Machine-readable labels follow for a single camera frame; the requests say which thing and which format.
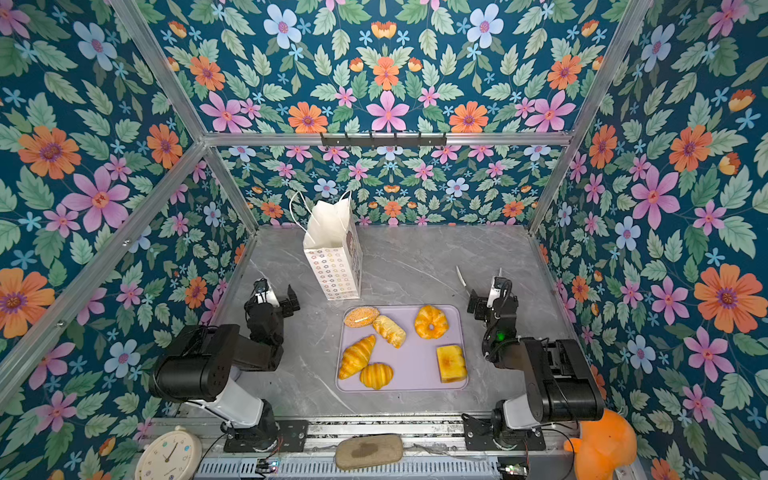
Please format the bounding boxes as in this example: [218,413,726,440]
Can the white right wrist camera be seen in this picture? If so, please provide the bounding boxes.
[486,276,508,309]

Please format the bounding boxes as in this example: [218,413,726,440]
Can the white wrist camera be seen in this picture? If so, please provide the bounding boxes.
[250,277,280,307]
[486,276,508,309]

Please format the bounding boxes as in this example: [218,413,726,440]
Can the white round clock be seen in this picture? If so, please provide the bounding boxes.
[134,427,203,480]

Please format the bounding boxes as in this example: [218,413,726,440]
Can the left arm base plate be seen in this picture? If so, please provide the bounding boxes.
[223,420,309,454]

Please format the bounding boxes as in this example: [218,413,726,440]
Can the lilac silicone mat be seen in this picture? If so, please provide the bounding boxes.
[336,304,468,392]

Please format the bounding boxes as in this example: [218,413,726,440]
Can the ring shaped golden bread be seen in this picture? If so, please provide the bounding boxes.
[414,305,450,340]

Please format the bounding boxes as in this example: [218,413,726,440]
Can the oblong braided bread roll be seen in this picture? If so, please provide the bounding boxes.
[372,315,407,349]

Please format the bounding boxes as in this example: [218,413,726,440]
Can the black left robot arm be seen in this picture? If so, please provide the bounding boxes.
[149,278,301,453]

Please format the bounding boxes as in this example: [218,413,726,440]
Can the round sesame bun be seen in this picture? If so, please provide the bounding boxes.
[343,306,380,328]

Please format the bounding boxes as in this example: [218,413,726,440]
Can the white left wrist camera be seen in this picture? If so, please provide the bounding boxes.
[250,277,280,307]

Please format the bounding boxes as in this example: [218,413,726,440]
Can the black hook rail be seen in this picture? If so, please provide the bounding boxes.
[320,133,448,148]

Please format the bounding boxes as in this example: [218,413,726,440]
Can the golden croissant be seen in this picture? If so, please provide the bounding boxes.
[338,335,376,380]

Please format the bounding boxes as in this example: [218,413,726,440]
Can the white patterned paper bag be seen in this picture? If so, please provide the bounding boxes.
[289,192,362,301]

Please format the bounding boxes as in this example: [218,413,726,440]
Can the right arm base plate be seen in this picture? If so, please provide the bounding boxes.
[461,411,546,451]

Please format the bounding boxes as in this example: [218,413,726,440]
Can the small ridged shell bread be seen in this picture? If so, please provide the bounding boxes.
[359,363,394,390]

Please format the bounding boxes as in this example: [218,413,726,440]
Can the white handled tongs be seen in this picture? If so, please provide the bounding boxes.
[455,265,472,297]

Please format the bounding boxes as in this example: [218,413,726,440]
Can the brown stone-like sponge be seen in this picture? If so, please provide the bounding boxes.
[334,434,404,471]

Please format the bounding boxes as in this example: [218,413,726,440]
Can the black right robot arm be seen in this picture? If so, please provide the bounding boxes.
[463,276,605,450]

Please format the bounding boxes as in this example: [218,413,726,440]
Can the square toast slice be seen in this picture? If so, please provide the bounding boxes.
[436,345,468,383]

